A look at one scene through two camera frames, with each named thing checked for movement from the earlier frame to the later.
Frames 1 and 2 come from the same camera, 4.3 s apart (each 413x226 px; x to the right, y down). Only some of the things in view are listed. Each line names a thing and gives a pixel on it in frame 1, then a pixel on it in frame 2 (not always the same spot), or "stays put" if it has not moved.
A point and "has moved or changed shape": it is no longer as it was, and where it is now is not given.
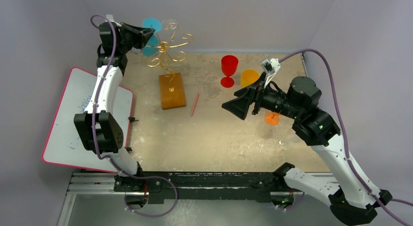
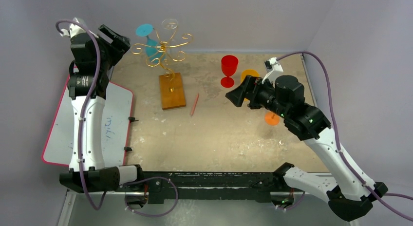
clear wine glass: x=169 y=24 stays put
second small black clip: x=132 y=119 stays put
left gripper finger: x=143 y=33 -> x=116 y=36
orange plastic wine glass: x=272 y=118 stays put
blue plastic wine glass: x=151 y=47 has moved or changed shape
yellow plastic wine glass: x=248 y=76 stays put
